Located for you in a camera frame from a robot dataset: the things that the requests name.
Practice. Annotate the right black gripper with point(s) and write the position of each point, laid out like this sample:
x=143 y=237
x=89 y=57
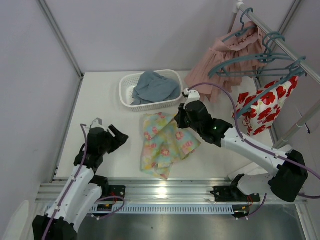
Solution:
x=183 y=117

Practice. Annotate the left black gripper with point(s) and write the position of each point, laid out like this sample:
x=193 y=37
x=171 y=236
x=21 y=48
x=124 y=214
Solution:
x=110 y=139

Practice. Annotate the pastel floral skirt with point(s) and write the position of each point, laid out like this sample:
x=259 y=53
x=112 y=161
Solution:
x=164 y=144

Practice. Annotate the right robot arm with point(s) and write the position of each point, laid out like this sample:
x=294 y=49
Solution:
x=285 y=173

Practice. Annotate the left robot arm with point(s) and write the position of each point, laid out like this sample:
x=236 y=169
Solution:
x=84 y=187

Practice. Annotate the red poppy skirt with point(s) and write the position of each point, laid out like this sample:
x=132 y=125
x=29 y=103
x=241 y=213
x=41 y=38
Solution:
x=262 y=113

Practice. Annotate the pink ruffled skirt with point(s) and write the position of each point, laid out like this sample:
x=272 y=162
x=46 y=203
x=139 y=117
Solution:
x=226 y=48

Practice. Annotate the teal empty hanger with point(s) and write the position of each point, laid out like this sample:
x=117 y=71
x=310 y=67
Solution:
x=259 y=68

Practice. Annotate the blue grey cloth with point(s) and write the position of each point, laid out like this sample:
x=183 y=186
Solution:
x=154 y=88

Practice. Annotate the white plastic basket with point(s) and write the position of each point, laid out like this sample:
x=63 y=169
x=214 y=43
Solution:
x=129 y=82

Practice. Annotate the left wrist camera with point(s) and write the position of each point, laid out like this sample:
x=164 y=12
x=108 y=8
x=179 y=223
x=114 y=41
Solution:
x=97 y=123

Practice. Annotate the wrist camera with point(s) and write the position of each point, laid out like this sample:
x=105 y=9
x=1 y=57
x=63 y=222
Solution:
x=97 y=123
x=191 y=96

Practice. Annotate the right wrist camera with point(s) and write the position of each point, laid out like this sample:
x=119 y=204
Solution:
x=191 y=96

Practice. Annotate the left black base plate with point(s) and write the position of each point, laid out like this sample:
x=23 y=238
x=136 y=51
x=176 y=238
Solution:
x=114 y=190

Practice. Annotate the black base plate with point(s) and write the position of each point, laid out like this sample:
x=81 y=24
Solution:
x=114 y=190
x=225 y=194

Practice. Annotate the aluminium mounting rail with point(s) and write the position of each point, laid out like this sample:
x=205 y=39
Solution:
x=156 y=191

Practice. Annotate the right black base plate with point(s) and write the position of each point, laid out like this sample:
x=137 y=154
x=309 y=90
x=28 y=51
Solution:
x=225 y=194

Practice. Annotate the white slotted cable duct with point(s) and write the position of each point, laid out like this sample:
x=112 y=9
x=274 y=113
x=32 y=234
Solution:
x=158 y=209

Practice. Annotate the metal clothes rail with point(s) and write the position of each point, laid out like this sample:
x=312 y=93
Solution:
x=277 y=37

